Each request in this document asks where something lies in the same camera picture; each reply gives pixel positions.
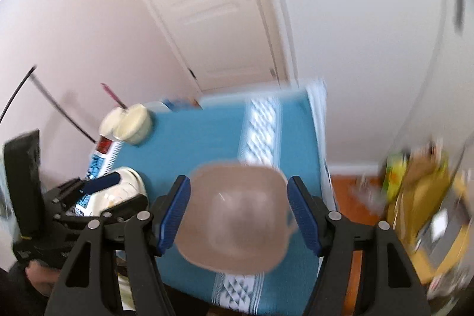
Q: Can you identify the large duck pattern plate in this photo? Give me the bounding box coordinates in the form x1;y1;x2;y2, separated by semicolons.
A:
75;167;147;216

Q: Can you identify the pink square handled bowl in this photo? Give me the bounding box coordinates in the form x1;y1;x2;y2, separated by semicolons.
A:
174;162;298;275

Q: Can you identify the white ribbed bowl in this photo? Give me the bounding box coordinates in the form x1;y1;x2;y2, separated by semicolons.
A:
99;107;126;140

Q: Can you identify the cream bowl with duck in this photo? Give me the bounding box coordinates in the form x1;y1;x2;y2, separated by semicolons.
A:
113;103;153;145

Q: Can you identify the person left hand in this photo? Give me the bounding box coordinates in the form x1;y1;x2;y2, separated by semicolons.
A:
25;261;60;297

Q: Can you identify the blue patterned tablecloth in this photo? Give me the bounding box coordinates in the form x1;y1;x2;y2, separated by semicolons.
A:
73;93;329;316

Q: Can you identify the yellow clutter on floor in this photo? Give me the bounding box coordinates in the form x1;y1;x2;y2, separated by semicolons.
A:
351;141;474;302

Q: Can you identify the black clothes rack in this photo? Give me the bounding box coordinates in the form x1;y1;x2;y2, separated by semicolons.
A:
1;65;96;145

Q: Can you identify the white door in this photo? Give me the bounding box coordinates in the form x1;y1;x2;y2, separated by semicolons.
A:
143;0;289;92

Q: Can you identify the pink mop handle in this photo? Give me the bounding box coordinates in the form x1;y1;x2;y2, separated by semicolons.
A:
100;83;128;109

